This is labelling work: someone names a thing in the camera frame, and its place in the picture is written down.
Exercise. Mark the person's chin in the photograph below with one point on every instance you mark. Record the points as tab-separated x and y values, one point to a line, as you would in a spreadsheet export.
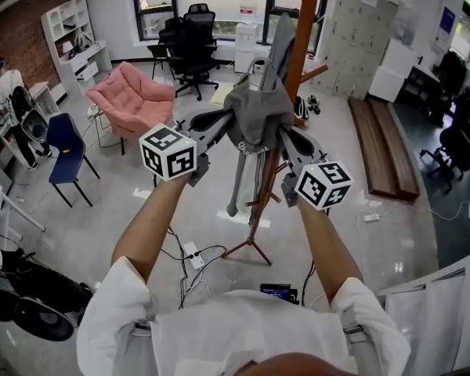
305	366

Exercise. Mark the black mesh office chair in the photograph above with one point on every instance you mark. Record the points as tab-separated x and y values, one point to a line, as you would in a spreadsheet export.
168	37
197	37

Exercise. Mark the black side chair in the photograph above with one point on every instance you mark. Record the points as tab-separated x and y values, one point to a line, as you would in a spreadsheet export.
158	51

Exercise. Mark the gray hanging garment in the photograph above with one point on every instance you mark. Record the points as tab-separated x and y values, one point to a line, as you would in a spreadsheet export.
243	186

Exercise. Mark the black device with blue screen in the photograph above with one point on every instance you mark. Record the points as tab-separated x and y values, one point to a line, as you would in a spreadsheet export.
276	291

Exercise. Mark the water bottle with red label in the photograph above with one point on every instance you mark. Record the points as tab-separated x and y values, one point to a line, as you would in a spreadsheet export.
248	8

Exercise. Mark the gray dome device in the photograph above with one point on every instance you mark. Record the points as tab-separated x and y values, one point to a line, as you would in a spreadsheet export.
34	127
43	319

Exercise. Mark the small black floor object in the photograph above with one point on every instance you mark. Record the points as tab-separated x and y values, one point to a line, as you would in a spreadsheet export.
314	104

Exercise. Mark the blue and white wall poster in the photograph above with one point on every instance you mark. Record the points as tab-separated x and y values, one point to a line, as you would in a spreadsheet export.
447	22

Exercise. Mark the white box cabinet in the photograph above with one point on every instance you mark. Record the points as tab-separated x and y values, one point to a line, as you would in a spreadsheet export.
391	73

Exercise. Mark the person's right forearm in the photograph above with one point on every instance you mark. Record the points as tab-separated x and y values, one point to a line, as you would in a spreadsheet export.
329	249

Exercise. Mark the white table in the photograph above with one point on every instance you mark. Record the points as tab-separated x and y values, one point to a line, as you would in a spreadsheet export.
4	206

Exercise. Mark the white shelf desk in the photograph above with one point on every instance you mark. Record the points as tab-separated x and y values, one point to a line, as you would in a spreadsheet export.
82	57

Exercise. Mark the gray metal locker cabinet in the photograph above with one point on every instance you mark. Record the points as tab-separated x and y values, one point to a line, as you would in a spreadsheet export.
360	41

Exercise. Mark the pink cushioned armchair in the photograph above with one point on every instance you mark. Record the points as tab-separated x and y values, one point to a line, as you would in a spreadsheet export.
133	96

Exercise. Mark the long white power strip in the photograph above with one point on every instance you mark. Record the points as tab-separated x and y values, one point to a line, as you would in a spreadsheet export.
194	255

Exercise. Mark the dark chair with clothing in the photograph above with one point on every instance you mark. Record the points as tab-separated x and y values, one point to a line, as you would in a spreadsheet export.
454	73

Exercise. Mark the cream cushioned stool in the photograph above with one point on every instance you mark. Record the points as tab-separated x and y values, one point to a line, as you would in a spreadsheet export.
219	95

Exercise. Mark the blue chair with black legs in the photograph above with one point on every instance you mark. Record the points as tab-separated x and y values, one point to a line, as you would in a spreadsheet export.
64	143

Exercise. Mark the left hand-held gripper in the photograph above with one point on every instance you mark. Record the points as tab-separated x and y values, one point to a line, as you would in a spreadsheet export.
168	153

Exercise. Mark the black desk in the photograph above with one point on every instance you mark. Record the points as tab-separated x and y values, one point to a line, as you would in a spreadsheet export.
419	88

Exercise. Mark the person's left forearm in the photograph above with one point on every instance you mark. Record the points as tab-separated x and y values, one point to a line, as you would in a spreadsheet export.
149	229

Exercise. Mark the grey cap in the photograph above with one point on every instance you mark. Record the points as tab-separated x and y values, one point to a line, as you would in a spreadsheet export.
254	116

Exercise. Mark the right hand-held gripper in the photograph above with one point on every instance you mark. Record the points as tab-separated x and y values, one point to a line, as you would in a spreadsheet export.
325	184

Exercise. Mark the brown wooden coat rack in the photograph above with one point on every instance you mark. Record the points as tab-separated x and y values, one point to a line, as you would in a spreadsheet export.
307	33

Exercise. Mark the black wheeled office chair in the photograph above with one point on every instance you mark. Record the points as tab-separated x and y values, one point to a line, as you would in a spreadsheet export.
456	151

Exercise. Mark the small white power strip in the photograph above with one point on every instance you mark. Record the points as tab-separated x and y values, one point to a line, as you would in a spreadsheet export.
372	217

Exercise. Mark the person's white shirt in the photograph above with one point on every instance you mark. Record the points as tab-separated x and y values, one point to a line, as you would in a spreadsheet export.
243	327

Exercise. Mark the black and white bag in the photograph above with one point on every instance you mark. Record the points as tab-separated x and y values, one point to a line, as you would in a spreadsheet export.
301	108

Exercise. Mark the white curtain partition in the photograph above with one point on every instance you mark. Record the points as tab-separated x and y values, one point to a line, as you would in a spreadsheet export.
434	319

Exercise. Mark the white water dispenser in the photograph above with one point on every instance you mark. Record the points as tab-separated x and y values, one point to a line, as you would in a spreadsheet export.
244	49

